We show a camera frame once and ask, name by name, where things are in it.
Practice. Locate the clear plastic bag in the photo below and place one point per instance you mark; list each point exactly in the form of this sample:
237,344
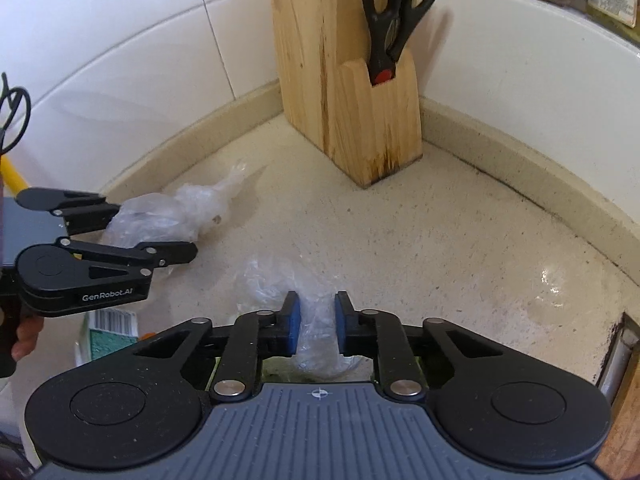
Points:
185,216

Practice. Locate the person's left hand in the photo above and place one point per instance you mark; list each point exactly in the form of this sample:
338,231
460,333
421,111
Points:
27,335

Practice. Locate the black kitchen scissors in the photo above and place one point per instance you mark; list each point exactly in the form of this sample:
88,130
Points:
389,31

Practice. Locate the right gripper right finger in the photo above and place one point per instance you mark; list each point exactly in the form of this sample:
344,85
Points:
380,337

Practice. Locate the green printed plastic packet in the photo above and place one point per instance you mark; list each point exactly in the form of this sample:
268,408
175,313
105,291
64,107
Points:
104,332

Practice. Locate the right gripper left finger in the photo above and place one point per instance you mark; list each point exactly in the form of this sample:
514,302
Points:
241,348

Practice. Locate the wooden knife block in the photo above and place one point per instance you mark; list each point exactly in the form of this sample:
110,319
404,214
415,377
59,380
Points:
369,132

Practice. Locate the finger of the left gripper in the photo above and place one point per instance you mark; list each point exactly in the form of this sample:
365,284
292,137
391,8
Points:
82,212
76,257

